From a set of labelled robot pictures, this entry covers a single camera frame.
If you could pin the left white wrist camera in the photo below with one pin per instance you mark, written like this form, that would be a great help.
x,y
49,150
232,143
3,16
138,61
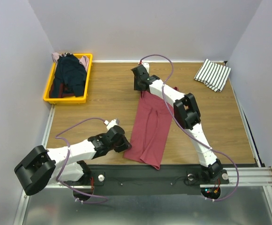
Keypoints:
x,y
112,123

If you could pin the aluminium extrusion frame rail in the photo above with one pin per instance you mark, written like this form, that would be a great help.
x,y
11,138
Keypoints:
x,y
24,199

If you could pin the black white striped tank top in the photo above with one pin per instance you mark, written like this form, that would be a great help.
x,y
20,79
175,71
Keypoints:
x,y
213,75

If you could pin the dark navy tank top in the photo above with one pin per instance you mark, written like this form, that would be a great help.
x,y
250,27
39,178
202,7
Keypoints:
x,y
69,78

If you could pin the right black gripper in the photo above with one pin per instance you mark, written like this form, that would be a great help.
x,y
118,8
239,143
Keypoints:
x,y
137,82

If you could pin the pale pink tank top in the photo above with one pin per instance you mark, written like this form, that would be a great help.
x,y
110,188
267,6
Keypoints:
x,y
84,60

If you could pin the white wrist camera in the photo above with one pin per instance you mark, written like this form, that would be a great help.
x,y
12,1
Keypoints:
x,y
112,123
145,65

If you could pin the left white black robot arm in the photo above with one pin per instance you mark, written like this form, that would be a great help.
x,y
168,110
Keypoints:
x,y
43,166

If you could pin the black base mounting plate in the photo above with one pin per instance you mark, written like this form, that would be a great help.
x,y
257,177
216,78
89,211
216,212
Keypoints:
x,y
111,180

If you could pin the maroon tank top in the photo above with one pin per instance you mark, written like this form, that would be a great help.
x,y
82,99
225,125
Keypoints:
x,y
150,130

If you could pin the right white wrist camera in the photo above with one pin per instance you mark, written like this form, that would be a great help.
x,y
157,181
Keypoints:
x,y
145,65

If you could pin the yellow plastic bin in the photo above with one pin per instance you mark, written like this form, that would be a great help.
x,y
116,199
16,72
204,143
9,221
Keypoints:
x,y
67,100

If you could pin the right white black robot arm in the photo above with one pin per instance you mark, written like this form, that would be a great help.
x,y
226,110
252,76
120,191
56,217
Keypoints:
x,y
186,115

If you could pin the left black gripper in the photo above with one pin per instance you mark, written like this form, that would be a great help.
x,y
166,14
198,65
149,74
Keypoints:
x,y
125,145

